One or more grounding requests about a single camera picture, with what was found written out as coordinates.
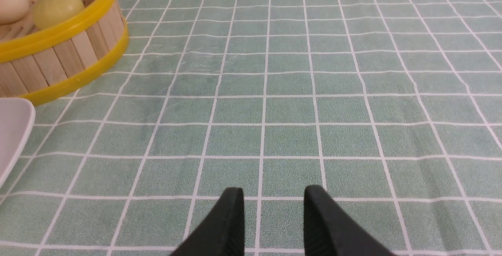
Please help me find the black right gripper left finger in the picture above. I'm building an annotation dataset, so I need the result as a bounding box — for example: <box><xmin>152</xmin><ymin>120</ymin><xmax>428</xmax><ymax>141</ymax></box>
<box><xmin>171</xmin><ymin>187</ymin><xmax>245</xmax><ymax>256</ymax></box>

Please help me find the green checkered tablecloth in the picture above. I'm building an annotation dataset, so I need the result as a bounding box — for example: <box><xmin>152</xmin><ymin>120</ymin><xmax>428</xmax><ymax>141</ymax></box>
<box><xmin>1</xmin><ymin>0</ymin><xmax>502</xmax><ymax>256</ymax></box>

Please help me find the yellow-rimmed bamboo steamer basket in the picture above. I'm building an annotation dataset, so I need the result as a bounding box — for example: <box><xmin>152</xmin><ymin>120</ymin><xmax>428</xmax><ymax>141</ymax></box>
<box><xmin>0</xmin><ymin>0</ymin><xmax>129</xmax><ymax>105</ymax></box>

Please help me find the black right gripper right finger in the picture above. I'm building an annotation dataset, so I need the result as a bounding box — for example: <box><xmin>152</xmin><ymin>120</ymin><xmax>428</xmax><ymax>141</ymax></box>
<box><xmin>304</xmin><ymin>185</ymin><xmax>394</xmax><ymax>256</ymax></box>

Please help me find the white steamed bun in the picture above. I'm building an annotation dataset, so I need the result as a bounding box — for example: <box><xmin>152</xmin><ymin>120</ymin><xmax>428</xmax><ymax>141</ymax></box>
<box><xmin>0</xmin><ymin>0</ymin><xmax>30</xmax><ymax>24</ymax></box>

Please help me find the white square plate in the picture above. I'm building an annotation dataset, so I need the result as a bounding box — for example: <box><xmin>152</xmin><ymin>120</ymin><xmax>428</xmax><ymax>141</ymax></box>
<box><xmin>0</xmin><ymin>98</ymin><xmax>36</xmax><ymax>187</ymax></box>

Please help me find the yellow steamed bun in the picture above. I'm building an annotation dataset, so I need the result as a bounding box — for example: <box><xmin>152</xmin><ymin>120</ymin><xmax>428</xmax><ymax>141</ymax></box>
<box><xmin>32</xmin><ymin>0</ymin><xmax>85</xmax><ymax>30</ymax></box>

